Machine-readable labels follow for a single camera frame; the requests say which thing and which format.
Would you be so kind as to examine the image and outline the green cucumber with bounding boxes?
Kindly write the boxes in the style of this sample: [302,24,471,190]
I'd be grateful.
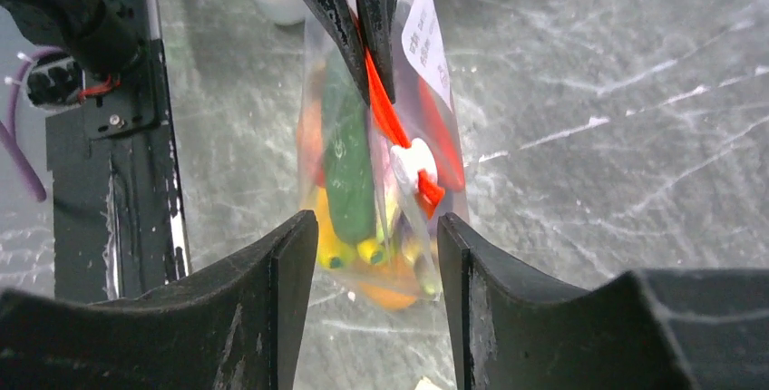
[321,52,375,245]

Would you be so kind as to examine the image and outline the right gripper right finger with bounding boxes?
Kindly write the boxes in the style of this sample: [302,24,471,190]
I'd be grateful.
[437,213,768,389]

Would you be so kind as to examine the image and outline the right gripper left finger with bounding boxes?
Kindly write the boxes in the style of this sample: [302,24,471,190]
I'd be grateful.
[1,210,318,389]

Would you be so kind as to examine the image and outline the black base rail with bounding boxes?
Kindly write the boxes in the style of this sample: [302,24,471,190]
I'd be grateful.
[45,0,191,303]

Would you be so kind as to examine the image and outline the yellow banana bunch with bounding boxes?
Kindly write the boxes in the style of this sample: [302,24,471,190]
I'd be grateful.
[304,187,391,271]

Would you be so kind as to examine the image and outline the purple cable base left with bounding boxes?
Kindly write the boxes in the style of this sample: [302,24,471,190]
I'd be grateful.
[0,45,64,203]

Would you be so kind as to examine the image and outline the clear zip bag orange zipper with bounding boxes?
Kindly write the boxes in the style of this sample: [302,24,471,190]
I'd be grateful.
[296,0,467,301]

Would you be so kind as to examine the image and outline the orange carrot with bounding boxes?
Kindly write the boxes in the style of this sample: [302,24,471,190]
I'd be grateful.
[416,76,465,191]

